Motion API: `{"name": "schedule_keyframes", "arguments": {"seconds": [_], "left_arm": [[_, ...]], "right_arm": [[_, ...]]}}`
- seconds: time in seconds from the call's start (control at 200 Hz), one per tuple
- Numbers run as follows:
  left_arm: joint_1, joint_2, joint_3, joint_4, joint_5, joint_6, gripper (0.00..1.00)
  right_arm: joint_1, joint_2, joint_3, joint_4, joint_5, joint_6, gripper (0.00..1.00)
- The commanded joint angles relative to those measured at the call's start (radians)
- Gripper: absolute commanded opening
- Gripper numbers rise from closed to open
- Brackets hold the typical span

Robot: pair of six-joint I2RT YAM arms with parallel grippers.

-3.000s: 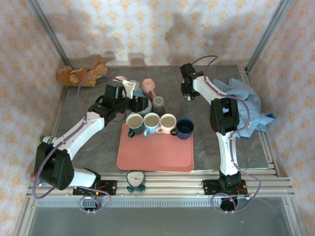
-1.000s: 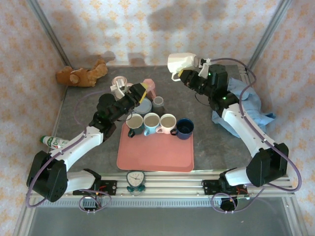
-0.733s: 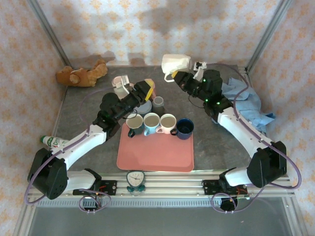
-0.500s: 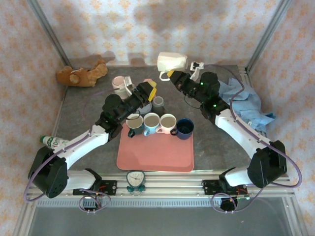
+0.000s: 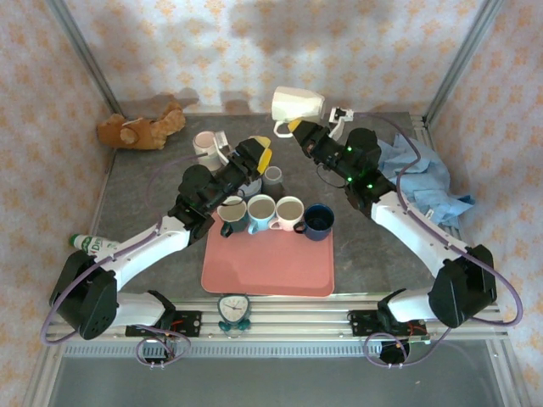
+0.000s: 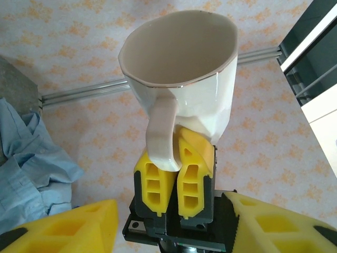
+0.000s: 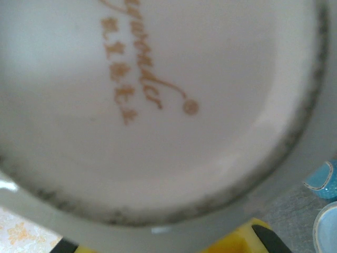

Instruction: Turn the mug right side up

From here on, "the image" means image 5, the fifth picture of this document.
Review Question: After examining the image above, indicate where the grey slotted cable duct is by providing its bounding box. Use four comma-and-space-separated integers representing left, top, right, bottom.
62, 343, 383, 359

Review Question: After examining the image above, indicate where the white faceted mug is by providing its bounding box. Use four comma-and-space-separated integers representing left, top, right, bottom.
271, 86, 327, 139

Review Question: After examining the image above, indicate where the light blue mug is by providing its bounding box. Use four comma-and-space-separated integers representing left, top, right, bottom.
246, 193, 277, 236

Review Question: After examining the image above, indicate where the white bottle with green cap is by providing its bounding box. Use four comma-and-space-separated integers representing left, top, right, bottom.
69, 232, 120, 256

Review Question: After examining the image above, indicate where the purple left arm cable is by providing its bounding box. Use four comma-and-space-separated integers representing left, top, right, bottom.
39, 153, 213, 369

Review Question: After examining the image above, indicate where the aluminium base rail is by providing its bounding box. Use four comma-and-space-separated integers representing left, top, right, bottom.
44, 296, 509, 343

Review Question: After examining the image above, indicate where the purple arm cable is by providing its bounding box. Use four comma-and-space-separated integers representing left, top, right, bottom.
352, 110, 523, 371
39, 153, 213, 369

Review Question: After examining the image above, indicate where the light pink mug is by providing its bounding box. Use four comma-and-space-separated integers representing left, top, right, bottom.
268, 195, 305, 233

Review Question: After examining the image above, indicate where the brown teddy bear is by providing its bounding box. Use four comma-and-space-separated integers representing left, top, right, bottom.
96, 101, 187, 152

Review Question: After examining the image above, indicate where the dark teal mug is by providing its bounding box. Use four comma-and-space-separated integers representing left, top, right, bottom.
216, 195, 249, 238

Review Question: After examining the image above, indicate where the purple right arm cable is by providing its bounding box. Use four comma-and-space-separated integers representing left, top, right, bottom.
352, 110, 523, 371

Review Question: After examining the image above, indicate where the pale pink faceted mug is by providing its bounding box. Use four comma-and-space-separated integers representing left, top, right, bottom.
193, 131, 221, 167

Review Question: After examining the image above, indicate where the aluminium frame post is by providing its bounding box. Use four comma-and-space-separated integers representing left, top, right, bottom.
423, 0, 505, 125
44, 0, 125, 120

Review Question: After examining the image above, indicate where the dark blue mug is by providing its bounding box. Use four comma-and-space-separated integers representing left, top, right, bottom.
293, 203, 336, 242

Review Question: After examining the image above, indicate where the grey mug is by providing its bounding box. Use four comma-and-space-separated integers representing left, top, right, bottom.
261, 165, 286, 198

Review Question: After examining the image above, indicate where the pink plastic tray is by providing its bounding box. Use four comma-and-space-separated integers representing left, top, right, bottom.
200, 211, 336, 300

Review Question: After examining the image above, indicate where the light blue shirt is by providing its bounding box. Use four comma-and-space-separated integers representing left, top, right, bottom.
376, 133, 475, 230

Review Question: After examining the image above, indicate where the black cable junction box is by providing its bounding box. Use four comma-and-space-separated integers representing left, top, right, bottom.
379, 341, 411, 366

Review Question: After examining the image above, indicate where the teal alarm clock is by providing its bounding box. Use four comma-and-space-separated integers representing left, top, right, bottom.
216, 293, 253, 339

